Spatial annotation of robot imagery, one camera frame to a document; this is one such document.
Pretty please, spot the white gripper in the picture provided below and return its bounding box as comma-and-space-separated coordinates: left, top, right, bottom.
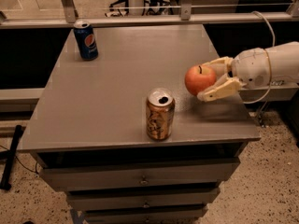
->
197, 48, 270, 102

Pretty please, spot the red apple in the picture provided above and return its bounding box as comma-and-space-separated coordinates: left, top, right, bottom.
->
184, 64, 217, 96

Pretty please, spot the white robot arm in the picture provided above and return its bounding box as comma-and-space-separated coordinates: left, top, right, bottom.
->
197, 42, 299, 104

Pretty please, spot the orange soda can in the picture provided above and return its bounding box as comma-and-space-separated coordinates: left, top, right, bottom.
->
146, 88, 175, 140

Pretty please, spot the blue pepsi can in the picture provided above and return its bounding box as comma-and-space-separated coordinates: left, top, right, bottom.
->
74, 21, 98, 61

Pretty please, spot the grey drawer cabinet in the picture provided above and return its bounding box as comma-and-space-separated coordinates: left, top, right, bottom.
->
20, 25, 259, 224

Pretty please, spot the black bar on floor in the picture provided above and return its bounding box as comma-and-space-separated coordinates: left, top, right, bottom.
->
0, 125, 23, 190

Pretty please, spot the white cable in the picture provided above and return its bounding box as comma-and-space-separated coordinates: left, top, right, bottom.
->
242, 10, 278, 105

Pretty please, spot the metal railing frame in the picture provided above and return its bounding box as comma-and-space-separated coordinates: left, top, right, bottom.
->
0, 0, 299, 29

